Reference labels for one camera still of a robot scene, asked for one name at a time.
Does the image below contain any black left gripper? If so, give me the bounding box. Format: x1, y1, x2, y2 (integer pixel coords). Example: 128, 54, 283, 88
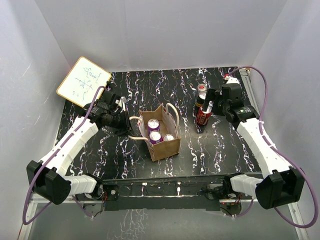
108, 108, 136, 137

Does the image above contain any red coke can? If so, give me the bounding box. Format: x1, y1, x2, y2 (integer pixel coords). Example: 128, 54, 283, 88
196, 106, 212, 126

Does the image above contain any red-tab soda can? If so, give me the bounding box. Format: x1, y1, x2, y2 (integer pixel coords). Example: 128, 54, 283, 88
197, 83, 208, 92

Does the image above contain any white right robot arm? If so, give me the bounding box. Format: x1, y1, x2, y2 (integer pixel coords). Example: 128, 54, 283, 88
204, 75, 305, 210

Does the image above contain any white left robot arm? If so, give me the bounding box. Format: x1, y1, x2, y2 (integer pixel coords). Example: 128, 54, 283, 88
26, 91, 132, 205

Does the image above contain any purple fanta can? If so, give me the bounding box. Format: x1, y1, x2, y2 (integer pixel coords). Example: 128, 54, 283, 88
147, 118, 160, 133

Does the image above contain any purple soda can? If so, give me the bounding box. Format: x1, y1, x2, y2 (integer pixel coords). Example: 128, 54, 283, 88
149, 130, 163, 145

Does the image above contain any red soda can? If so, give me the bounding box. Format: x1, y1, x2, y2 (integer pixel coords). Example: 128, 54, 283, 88
163, 133, 175, 142

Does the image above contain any small white whiteboard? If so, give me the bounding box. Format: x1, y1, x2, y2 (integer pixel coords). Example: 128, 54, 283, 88
56, 56, 112, 108

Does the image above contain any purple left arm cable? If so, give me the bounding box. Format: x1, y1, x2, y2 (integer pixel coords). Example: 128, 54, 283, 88
22, 85, 108, 226

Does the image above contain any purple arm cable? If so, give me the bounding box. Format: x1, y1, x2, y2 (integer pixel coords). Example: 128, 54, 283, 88
22, 85, 108, 226
224, 66, 319, 229

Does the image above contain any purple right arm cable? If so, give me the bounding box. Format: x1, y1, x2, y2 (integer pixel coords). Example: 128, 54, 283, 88
224, 66, 319, 229

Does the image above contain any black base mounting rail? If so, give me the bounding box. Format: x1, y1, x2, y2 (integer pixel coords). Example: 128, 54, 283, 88
82, 172, 253, 213

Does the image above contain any aluminium frame profile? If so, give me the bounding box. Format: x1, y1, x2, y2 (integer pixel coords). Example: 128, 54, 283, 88
18, 181, 311, 240

